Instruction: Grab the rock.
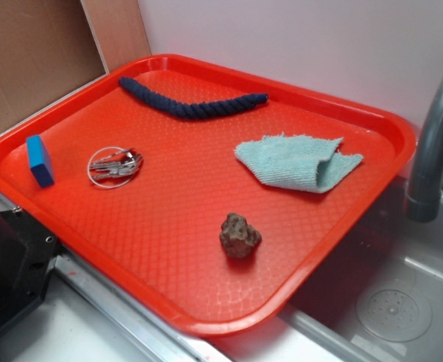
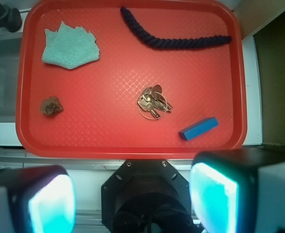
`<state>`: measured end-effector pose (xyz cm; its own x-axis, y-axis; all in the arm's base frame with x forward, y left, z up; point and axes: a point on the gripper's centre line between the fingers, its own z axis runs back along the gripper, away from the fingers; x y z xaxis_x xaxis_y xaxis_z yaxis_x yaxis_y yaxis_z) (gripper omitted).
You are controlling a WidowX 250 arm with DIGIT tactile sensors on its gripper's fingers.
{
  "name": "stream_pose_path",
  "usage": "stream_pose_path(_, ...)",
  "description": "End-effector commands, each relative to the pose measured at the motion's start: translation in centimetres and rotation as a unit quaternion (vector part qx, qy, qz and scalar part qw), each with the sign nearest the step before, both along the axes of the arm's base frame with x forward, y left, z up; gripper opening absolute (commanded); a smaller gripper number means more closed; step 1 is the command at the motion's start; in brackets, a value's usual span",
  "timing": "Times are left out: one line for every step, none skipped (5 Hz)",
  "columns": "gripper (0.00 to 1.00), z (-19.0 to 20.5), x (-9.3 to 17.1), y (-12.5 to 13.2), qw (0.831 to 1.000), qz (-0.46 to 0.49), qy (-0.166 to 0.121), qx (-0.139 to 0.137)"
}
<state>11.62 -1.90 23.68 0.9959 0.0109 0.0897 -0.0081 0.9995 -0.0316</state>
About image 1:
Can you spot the brown rock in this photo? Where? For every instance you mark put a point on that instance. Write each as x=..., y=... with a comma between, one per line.
x=237, y=237

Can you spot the red plastic tray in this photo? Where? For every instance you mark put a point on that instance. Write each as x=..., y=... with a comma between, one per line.
x=158, y=236

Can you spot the light blue cloth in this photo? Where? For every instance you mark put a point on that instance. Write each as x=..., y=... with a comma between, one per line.
x=300, y=163

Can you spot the grey plastic sink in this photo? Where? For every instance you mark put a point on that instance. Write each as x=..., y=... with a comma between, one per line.
x=382, y=246

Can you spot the blue eraser block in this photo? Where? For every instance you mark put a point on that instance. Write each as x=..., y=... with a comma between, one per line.
x=39, y=161

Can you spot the grey faucet spout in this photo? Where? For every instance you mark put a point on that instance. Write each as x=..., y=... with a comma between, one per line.
x=425, y=184

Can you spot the round sink drain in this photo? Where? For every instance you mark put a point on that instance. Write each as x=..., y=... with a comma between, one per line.
x=393, y=311

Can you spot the brown cardboard panel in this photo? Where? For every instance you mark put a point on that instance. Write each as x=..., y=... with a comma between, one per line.
x=49, y=49

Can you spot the silver keys on ring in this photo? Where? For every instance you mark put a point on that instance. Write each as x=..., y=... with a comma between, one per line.
x=113, y=167

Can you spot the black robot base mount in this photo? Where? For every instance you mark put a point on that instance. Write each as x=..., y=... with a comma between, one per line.
x=27, y=256

